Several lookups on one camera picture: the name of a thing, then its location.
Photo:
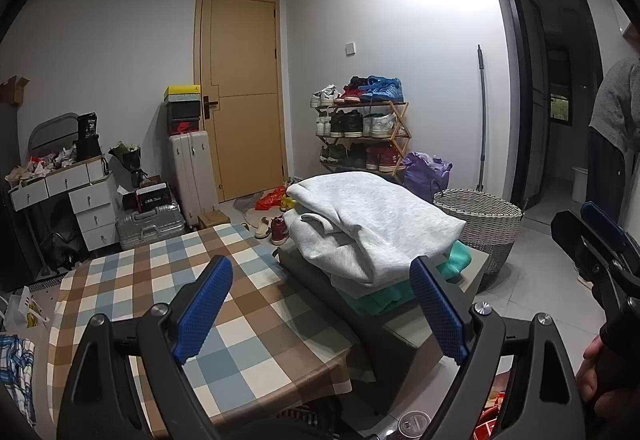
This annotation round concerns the dark red shoe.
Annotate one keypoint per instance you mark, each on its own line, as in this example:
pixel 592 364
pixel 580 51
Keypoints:
pixel 280 230

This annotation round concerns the dark bag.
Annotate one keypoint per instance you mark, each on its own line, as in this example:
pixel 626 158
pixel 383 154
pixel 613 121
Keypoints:
pixel 62 245

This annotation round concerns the blue plaid shirt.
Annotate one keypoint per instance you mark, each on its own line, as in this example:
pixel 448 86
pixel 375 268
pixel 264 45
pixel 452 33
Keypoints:
pixel 15 375

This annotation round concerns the flower bouquet black wrap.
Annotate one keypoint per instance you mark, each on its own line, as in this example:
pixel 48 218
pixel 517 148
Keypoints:
pixel 127 163

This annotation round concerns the grey ottoman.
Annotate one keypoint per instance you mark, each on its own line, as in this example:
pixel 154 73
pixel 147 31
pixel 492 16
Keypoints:
pixel 330 300

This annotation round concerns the small cardboard box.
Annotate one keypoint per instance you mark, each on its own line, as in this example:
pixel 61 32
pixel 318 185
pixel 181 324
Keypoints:
pixel 214 221

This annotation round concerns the teal garment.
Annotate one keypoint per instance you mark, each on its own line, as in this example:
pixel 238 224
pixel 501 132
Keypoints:
pixel 385 304

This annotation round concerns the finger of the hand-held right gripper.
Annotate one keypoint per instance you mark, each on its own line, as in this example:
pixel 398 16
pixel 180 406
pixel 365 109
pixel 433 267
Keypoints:
pixel 575 240
pixel 602 222

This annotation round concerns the small yellow object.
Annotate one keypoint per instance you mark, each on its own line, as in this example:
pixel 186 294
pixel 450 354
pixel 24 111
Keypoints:
pixel 286 203

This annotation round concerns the wooden shoe rack with shoes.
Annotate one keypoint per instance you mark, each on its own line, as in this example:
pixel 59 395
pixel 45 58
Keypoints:
pixel 350 120

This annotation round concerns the red logo shoebox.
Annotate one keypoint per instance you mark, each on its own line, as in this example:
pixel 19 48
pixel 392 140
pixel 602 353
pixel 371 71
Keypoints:
pixel 185 127

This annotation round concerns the silver hard suitcase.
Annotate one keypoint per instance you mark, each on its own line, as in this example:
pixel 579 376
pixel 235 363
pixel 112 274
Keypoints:
pixel 147 225

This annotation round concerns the black red shoebox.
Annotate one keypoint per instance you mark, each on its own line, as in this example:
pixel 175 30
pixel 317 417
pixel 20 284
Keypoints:
pixel 154 197

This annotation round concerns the person's right hand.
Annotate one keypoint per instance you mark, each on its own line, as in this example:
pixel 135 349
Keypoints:
pixel 595 370

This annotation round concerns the orange plastic bag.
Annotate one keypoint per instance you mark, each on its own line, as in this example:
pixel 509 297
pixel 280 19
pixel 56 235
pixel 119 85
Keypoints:
pixel 270 200

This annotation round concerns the white drawer desk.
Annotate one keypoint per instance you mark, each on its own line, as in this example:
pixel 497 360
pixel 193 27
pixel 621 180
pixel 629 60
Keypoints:
pixel 90 210

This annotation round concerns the wicker laundry basket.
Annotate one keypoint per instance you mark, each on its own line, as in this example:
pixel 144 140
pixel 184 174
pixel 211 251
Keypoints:
pixel 480 225

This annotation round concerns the grey floor mat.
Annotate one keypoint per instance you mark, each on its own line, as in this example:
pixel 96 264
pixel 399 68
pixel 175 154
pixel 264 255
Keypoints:
pixel 250 202

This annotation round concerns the black door frame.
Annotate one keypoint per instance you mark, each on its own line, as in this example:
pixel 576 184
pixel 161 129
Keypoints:
pixel 520 95

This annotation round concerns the black printed box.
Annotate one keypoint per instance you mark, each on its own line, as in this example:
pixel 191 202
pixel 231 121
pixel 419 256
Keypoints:
pixel 88 135

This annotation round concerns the open cardboard box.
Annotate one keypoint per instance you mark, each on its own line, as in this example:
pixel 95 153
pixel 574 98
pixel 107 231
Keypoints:
pixel 12 90

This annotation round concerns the light grey folded garment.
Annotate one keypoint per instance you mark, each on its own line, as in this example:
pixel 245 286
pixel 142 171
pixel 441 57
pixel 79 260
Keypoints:
pixel 360 289

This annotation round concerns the white light switch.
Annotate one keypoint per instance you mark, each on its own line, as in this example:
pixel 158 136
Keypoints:
pixel 350 48

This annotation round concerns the checkered tablecloth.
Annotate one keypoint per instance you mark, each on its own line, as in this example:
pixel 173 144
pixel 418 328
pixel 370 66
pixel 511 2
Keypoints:
pixel 150 280

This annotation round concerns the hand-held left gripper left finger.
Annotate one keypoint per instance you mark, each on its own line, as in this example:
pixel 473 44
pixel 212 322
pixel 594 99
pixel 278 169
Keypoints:
pixel 202 310

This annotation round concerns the white tote bag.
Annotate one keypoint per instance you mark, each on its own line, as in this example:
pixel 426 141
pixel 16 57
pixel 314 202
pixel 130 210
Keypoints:
pixel 25 312

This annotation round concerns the drink can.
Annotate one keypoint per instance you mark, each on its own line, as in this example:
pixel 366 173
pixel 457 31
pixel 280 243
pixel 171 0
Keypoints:
pixel 414 425

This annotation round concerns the pile of desk clutter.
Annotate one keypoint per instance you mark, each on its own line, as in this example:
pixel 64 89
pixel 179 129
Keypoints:
pixel 45 165

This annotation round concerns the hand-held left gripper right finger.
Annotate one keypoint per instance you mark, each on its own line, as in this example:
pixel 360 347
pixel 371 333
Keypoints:
pixel 440 310

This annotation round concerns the beige slipper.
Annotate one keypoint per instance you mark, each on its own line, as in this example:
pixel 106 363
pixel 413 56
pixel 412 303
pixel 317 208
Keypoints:
pixel 262 227

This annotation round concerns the purple bag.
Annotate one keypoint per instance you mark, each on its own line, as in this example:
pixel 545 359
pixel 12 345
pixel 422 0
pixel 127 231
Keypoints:
pixel 425 175

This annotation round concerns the white hard suitcase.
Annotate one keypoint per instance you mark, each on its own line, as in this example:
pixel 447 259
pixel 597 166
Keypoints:
pixel 192 175

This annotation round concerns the white sweatshirt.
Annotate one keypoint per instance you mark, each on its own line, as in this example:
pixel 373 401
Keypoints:
pixel 370 225

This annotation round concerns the wooden door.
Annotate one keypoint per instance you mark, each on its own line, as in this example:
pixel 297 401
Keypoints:
pixel 245 95

